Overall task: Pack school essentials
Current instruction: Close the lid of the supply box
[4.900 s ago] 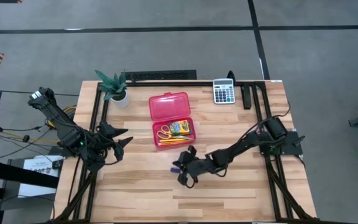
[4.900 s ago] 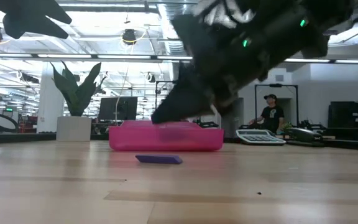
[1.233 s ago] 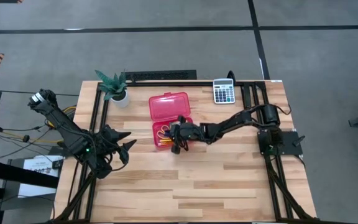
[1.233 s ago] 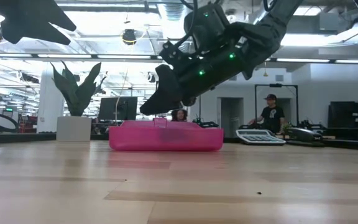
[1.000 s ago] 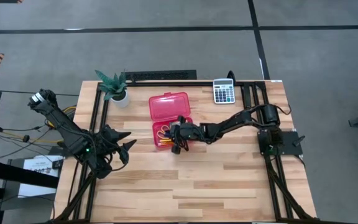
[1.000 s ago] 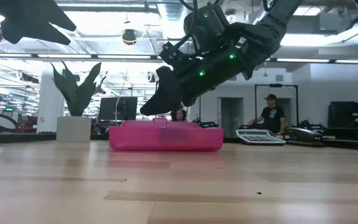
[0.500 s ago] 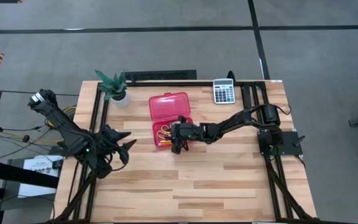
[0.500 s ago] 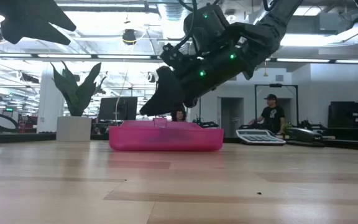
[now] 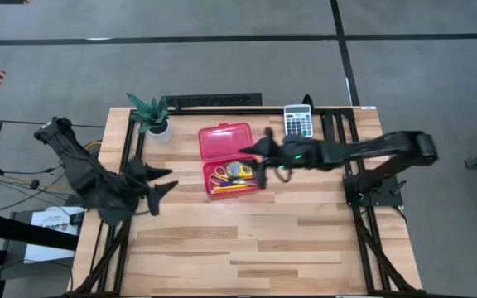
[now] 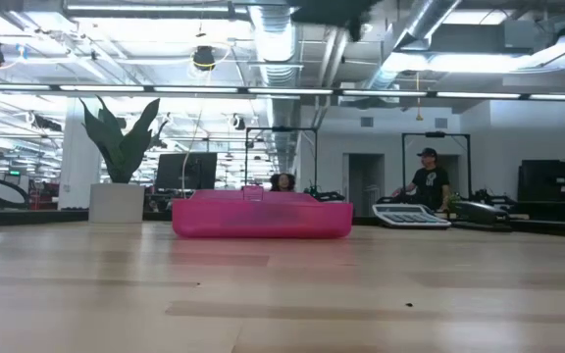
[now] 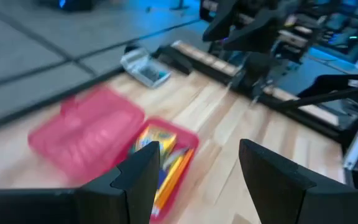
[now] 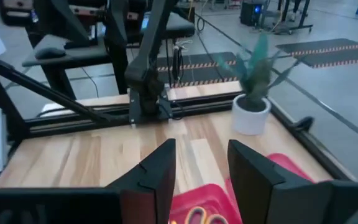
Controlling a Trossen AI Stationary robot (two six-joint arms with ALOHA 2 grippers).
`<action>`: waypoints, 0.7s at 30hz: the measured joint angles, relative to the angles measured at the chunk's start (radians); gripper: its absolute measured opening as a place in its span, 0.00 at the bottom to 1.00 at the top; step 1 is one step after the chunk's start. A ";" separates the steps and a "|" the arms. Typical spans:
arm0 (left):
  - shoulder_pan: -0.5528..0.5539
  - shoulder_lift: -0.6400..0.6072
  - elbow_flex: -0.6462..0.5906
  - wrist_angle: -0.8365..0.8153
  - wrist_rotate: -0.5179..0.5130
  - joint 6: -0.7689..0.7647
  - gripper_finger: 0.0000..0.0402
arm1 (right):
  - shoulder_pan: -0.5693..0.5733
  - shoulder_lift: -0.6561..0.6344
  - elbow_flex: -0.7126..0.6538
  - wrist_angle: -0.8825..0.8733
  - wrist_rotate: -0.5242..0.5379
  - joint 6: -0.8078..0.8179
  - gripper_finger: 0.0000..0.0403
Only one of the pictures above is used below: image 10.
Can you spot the silver round ventilation duct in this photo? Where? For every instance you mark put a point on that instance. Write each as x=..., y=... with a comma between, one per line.
x=275, y=39

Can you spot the grey desktop calculator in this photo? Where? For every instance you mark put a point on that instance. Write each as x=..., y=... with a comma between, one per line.
x=407, y=217

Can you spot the black table frame rail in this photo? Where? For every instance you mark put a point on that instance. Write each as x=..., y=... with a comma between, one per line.
x=42, y=218

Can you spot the black cabinet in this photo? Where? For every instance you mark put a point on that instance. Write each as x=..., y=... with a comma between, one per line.
x=554, y=188

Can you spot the green exit sign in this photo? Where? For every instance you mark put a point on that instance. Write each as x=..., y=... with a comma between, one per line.
x=14, y=172

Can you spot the green broad-leaf plant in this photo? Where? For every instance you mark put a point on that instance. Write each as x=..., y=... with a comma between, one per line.
x=123, y=152

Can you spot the long LED light bar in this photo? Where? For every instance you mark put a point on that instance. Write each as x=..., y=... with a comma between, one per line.
x=194, y=89

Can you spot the black metal frame stand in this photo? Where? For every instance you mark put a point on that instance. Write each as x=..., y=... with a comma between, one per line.
x=434, y=134

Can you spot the black computer monitor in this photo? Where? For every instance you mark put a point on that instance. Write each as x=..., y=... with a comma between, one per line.
x=184, y=171

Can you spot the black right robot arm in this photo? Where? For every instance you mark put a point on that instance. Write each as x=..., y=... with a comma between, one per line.
x=331, y=12

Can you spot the grey wall vent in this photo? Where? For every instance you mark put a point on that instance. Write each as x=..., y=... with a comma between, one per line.
x=367, y=122
x=440, y=122

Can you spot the white square planter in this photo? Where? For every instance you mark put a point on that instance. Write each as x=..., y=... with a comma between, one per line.
x=116, y=203

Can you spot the black stapler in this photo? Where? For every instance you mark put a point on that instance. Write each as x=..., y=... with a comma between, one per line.
x=481, y=213

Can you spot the silver slanted ventilation duct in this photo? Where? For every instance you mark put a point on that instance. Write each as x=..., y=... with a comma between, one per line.
x=429, y=19

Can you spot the pink translucent plastic pencil box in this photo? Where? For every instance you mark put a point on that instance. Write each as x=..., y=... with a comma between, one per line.
x=263, y=220

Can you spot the person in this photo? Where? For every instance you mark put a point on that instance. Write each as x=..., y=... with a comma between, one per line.
x=282, y=182
x=429, y=184

